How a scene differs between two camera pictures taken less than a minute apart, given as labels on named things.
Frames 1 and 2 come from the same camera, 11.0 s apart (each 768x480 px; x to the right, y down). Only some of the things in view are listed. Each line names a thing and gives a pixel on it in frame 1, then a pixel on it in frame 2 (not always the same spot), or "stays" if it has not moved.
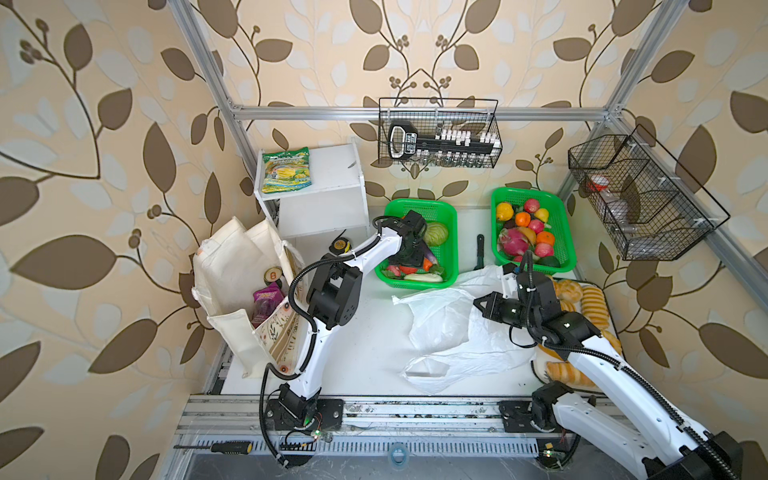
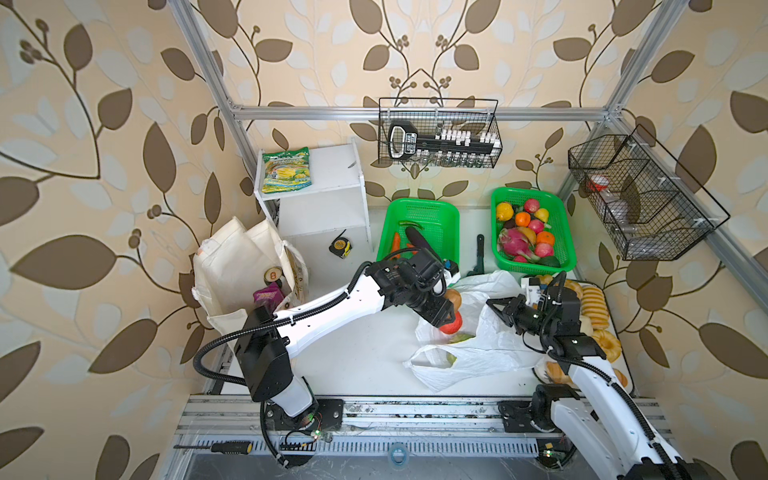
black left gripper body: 415,255 → 420,293
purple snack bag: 264,301 stays
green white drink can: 274,274 stays
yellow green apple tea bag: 286,170 stays
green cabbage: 435,233 → 457,339
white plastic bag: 454,340 stays
